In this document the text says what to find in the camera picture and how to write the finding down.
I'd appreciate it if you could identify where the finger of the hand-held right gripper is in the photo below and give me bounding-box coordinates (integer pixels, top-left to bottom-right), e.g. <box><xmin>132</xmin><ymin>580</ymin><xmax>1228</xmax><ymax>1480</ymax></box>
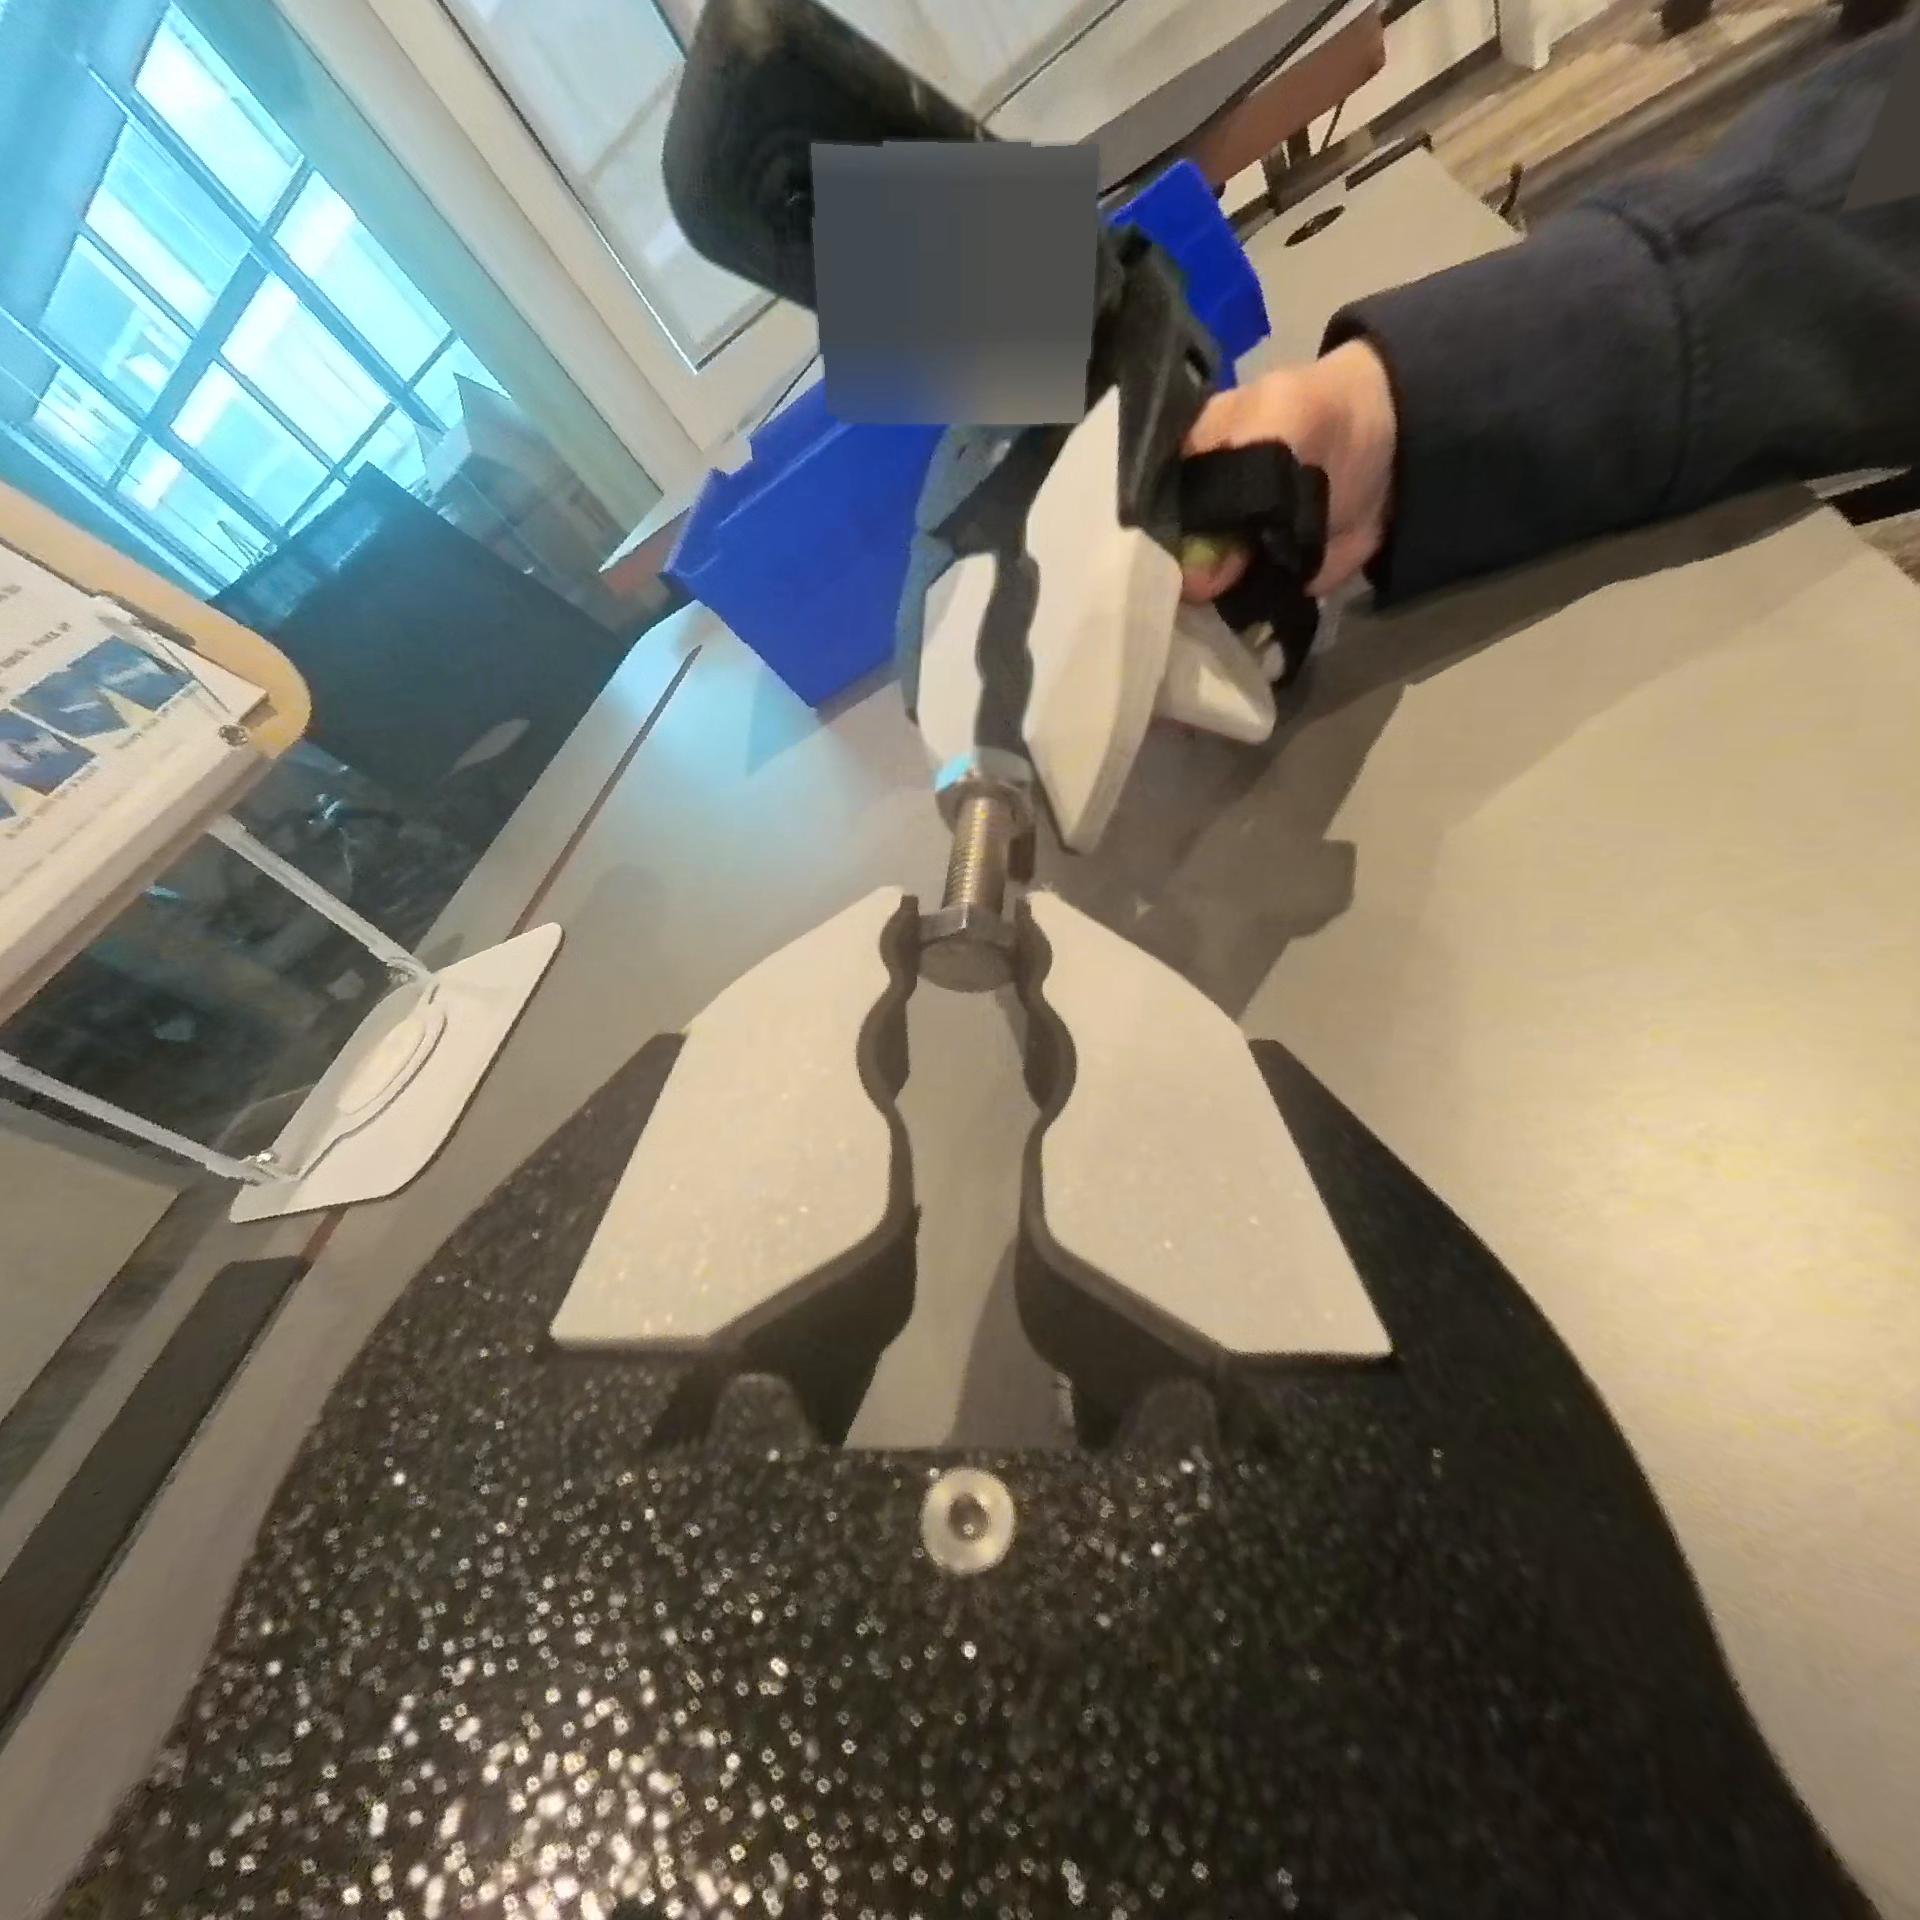
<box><xmin>1020</xmin><ymin>385</ymin><xmax>1190</xmax><ymax>853</ymax></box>
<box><xmin>912</xmin><ymin>552</ymin><xmax>1038</xmax><ymax>774</ymax></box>

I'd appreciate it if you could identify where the rounded wooden board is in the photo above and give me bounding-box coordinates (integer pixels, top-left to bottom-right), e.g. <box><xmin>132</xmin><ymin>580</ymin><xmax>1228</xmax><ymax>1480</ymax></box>
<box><xmin>0</xmin><ymin>486</ymin><xmax>316</xmax><ymax>1025</ymax></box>

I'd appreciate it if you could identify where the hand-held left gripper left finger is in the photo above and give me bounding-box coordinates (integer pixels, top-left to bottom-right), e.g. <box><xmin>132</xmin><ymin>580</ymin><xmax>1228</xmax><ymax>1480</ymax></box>
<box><xmin>548</xmin><ymin>884</ymin><xmax>925</xmax><ymax>1446</ymax></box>

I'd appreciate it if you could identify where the pale cardboard box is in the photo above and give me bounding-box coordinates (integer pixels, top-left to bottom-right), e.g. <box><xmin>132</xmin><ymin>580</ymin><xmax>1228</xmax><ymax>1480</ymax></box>
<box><xmin>433</xmin><ymin>372</ymin><xmax>606</xmax><ymax>507</ymax></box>

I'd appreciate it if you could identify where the brown wooden table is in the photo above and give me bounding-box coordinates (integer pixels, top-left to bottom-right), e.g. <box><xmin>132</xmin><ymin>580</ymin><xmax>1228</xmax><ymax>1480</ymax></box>
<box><xmin>1111</xmin><ymin>0</ymin><xmax>1393</xmax><ymax>199</ymax></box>

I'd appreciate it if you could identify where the gridded window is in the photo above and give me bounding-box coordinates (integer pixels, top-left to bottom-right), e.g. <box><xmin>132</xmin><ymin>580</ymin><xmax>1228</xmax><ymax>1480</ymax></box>
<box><xmin>0</xmin><ymin>0</ymin><xmax>470</xmax><ymax>605</ymax></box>

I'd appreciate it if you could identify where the person's right forearm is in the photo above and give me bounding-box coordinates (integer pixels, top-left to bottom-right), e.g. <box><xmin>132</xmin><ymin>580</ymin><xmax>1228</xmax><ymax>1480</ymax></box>
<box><xmin>1320</xmin><ymin>21</ymin><xmax>1920</xmax><ymax>617</ymax></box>

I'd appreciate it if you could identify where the white document stand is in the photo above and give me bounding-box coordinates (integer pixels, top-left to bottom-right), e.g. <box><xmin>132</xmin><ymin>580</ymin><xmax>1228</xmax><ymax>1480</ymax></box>
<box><xmin>0</xmin><ymin>599</ymin><xmax>569</xmax><ymax>1227</ymax></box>

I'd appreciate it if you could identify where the steel bolt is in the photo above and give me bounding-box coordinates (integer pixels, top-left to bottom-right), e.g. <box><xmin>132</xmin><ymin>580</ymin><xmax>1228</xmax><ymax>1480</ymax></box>
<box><xmin>912</xmin><ymin>785</ymin><xmax>1041</xmax><ymax>996</ymax></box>

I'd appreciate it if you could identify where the person's right hand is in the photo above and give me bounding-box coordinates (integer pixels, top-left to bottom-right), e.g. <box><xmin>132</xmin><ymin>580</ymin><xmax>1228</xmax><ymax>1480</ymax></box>
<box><xmin>1183</xmin><ymin>335</ymin><xmax>1401</xmax><ymax>602</ymax></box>

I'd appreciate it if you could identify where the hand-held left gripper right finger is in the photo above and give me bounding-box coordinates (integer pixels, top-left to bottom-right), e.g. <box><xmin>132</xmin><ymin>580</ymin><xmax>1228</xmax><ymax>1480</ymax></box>
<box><xmin>1016</xmin><ymin>888</ymin><xmax>1398</xmax><ymax>1449</ymax></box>

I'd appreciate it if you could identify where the black mesh office chair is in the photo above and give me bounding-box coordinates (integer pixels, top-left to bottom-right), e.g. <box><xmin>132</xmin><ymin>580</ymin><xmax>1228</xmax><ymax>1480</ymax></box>
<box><xmin>206</xmin><ymin>458</ymin><xmax>636</xmax><ymax>845</ymax></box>

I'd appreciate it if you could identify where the grey wood-edged table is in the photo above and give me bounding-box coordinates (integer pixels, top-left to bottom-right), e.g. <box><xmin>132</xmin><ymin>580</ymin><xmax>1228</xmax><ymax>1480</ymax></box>
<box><xmin>597</xmin><ymin>492</ymin><xmax>711</xmax><ymax>605</ymax></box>

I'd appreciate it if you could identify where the blue plastic bin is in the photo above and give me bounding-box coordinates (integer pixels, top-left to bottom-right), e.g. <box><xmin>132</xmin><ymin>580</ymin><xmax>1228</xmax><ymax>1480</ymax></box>
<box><xmin>664</xmin><ymin>155</ymin><xmax>1272</xmax><ymax>710</ymax></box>

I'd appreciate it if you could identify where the white framed glass panel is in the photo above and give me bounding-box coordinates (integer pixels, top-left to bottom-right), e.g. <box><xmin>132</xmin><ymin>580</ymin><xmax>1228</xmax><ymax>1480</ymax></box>
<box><xmin>277</xmin><ymin>0</ymin><xmax>1352</xmax><ymax>377</ymax></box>

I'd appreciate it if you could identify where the printed instruction sheet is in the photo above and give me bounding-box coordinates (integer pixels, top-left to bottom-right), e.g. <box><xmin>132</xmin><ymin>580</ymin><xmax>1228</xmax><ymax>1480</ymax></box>
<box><xmin>0</xmin><ymin>536</ymin><xmax>208</xmax><ymax>966</ymax></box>

